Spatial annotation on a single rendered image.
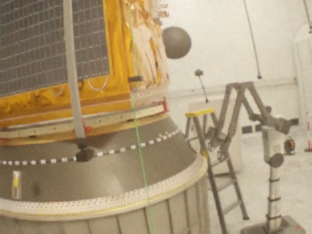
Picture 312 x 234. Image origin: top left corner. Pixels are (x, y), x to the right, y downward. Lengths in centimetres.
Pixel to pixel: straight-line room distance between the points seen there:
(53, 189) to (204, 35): 858
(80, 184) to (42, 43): 91
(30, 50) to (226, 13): 875
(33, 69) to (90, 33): 43
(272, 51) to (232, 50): 140
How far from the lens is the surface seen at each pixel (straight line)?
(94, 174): 204
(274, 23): 1054
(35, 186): 212
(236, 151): 615
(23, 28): 206
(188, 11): 1023
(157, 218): 217
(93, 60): 180
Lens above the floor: 184
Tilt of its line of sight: 4 degrees down
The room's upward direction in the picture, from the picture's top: 8 degrees counter-clockwise
